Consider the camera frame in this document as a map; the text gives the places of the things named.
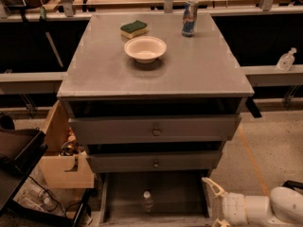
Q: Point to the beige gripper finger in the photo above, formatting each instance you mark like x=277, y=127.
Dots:
x=217, y=190
x=220, y=223

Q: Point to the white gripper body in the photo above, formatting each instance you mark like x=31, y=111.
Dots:
x=234, y=206

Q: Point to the clear plastic water bottle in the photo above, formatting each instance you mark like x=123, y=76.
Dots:
x=147, y=201

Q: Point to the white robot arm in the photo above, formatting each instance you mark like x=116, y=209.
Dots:
x=283, y=208

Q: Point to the grey open bottom drawer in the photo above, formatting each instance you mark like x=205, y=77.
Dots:
x=180, y=200

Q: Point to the grey top drawer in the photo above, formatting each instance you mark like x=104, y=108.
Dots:
x=150, y=129

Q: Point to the grey middle drawer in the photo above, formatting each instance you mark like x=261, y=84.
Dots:
x=154, y=161

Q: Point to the grey drawer cabinet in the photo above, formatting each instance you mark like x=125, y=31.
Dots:
x=196, y=76

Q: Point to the clear soap dispenser bottle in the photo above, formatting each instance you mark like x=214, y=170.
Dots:
x=286, y=60

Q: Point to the plastic bottle on floor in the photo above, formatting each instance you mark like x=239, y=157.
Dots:
x=43, y=197

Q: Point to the black chair caster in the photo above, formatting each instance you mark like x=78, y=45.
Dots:
x=293, y=185

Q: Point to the light wooden box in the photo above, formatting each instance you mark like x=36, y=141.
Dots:
x=63, y=171

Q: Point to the white bowl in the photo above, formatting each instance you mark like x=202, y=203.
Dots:
x=145, y=49

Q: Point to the blue silver drink can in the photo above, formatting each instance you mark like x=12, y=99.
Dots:
x=189, y=18

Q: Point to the green yellow sponge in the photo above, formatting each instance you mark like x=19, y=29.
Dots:
x=134, y=29

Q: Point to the black cart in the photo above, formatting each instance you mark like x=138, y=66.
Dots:
x=21, y=150

